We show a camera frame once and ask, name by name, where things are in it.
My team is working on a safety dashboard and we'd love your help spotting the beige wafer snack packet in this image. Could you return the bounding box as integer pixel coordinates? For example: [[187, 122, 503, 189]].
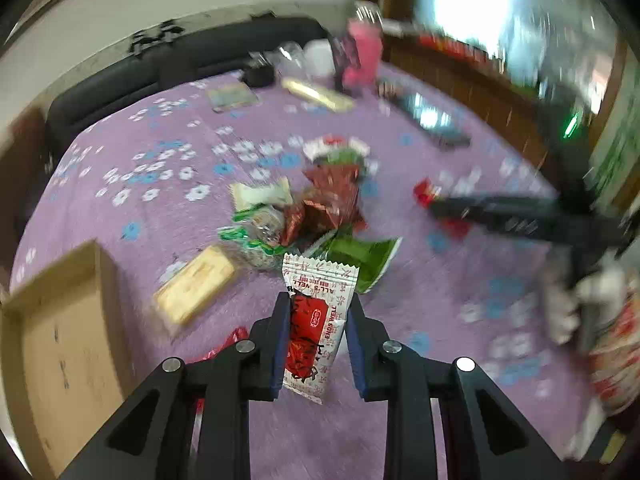
[[153, 245, 240, 334]]

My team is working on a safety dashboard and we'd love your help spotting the white red snack packet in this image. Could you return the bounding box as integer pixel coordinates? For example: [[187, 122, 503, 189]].
[[303, 136, 371, 160], [282, 254, 359, 404]]

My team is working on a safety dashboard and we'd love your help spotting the clear green candy packet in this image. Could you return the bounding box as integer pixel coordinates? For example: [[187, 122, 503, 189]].
[[217, 205, 286, 271]]

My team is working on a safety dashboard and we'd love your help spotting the dark red snack packet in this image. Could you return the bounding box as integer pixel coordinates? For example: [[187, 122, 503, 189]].
[[281, 164, 367, 246]]

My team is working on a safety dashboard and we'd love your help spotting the pale green snack packet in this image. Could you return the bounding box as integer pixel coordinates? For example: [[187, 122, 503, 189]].
[[229, 177, 293, 211]]

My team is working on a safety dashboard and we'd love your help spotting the cardboard box tray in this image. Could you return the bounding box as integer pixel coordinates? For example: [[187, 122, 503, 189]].
[[1, 240, 136, 479]]

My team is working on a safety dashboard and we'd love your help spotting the black smartphone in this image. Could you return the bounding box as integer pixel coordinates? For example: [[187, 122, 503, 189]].
[[390, 92, 471, 151]]

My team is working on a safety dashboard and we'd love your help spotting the purple floral tablecloth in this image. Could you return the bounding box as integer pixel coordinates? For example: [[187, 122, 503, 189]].
[[22, 82, 579, 479]]

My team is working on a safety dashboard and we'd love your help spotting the cream lotion tube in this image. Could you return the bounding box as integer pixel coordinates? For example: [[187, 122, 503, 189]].
[[281, 77, 355, 113]]

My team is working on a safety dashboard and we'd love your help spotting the black phone stand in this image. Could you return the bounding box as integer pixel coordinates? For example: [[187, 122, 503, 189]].
[[330, 32, 360, 96]]

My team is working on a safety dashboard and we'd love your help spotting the pink sleeved water bottle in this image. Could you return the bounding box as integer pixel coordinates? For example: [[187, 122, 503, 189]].
[[343, 18, 383, 89]]

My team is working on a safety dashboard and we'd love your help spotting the clear plastic cup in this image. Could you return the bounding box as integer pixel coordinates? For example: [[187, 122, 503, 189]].
[[276, 41, 306, 78]]

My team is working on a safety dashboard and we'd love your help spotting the black small cup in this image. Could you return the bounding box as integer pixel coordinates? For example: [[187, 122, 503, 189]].
[[241, 60, 276, 89]]

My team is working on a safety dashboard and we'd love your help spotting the small booklet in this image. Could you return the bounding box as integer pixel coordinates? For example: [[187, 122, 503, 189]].
[[207, 82, 259, 113]]

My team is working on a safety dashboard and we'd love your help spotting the black leather sofa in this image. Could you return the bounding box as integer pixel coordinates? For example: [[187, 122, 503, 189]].
[[46, 13, 330, 157]]

